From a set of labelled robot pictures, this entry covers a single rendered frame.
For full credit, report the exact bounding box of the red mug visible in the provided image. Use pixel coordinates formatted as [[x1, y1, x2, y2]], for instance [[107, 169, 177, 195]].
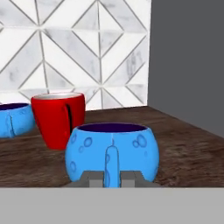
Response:
[[31, 92, 87, 151]]

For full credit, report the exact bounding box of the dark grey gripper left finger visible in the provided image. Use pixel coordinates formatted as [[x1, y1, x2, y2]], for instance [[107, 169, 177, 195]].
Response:
[[67, 171, 105, 188]]

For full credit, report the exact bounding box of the dark grey appliance side panel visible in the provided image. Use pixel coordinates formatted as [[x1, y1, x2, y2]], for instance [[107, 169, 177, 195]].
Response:
[[147, 0, 224, 138]]

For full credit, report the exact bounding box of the blue bubble-patterned mug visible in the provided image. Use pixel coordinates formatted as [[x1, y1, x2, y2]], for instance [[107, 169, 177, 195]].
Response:
[[0, 102, 37, 139], [64, 122, 160, 189]]

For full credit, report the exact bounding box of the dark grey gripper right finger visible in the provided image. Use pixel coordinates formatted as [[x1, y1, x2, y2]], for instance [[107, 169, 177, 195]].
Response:
[[119, 171, 161, 188]]

